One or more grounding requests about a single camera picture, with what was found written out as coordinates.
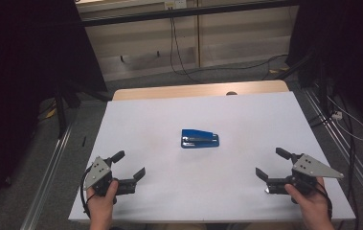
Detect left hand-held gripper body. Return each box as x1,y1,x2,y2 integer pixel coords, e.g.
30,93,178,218
82,155,138,197

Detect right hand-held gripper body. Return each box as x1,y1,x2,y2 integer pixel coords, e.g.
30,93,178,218
264,152,345,196

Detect blue stapler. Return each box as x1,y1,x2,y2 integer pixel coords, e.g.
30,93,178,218
180,128,220,150

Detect person's left hand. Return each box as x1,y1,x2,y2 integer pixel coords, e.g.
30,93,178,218
85,179,120,223

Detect person's right hand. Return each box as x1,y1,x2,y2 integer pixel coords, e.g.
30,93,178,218
284,176,332,221

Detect white table board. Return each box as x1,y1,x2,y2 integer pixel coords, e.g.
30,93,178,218
68,90,356,223

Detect black metal stand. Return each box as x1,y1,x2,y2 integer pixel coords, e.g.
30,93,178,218
54,80,113,139
276,47,331,108

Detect light wooden table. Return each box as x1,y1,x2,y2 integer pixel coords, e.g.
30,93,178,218
111,80,290,102

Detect black curtain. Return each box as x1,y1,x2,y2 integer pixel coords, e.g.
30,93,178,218
286,0,363,137
0,0,108,224

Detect black horizontal bar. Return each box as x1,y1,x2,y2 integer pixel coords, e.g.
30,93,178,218
79,0,299,28

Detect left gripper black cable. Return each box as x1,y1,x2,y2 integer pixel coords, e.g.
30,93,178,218
79,168,95,219

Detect aluminium floor rail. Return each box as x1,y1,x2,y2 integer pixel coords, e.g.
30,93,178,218
303,88,363,210
19,124,74,230

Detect thick black floor cable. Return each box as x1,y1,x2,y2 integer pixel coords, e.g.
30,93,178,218
336,92,360,230

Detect white cable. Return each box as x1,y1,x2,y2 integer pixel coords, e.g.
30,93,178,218
326,95,363,143

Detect hanging black cables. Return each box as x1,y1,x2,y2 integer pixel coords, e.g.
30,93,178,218
169,7,202,84

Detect white wall socket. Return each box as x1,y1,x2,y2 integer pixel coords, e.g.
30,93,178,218
164,0,189,11

